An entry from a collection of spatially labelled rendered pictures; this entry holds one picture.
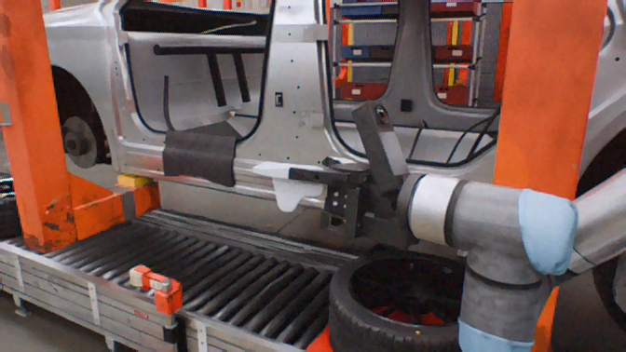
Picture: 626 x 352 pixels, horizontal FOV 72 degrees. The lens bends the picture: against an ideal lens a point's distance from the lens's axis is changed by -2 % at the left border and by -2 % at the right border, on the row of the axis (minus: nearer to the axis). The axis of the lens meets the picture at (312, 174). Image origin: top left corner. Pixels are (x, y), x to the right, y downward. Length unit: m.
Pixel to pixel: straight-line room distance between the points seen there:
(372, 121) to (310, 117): 1.23
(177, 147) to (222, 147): 0.28
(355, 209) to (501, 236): 0.16
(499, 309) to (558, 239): 0.09
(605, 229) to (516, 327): 0.15
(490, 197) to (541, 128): 0.55
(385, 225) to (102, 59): 2.13
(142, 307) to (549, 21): 1.74
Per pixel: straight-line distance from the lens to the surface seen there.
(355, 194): 0.51
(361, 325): 1.55
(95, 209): 2.35
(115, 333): 2.26
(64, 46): 2.74
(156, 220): 3.04
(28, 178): 2.18
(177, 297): 1.78
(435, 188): 0.47
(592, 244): 0.57
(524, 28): 0.99
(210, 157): 2.06
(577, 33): 0.99
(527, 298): 0.49
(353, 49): 5.37
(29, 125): 2.12
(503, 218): 0.45
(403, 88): 3.39
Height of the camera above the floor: 1.39
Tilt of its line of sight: 16 degrees down
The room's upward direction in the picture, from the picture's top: straight up
